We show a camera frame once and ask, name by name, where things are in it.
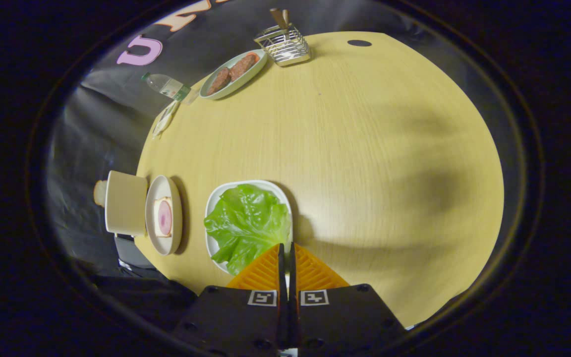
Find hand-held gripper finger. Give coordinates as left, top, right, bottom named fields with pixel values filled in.
left=288, top=242, right=407, bottom=357
left=171, top=243, right=286, bottom=357

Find green lettuce leaf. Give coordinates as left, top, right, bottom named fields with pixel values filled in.
left=204, top=184, right=291, bottom=276

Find white square plate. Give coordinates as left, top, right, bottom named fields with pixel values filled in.
left=205, top=179, right=294, bottom=275

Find round beige plate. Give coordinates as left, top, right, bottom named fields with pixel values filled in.
left=145, top=175, right=183, bottom=256

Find ham slice on bread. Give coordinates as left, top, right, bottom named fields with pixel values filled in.
left=153, top=197, right=173, bottom=238

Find clear plastic wrapper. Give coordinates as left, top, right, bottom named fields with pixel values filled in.
left=152, top=101, right=180, bottom=138

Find oval pale green plate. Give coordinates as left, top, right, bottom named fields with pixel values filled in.
left=199, top=49, right=268, bottom=101

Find brown meat patty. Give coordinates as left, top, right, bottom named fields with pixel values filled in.
left=206, top=67, right=231, bottom=96
left=229, top=54, right=258, bottom=82

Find clear plastic water bottle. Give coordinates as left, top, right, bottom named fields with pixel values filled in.
left=141, top=72, right=192, bottom=103

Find wire utensil basket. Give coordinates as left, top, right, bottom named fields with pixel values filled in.
left=254, top=24, right=311, bottom=67

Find wooden utensil handles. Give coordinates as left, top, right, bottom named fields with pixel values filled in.
left=270, top=7, right=290, bottom=29

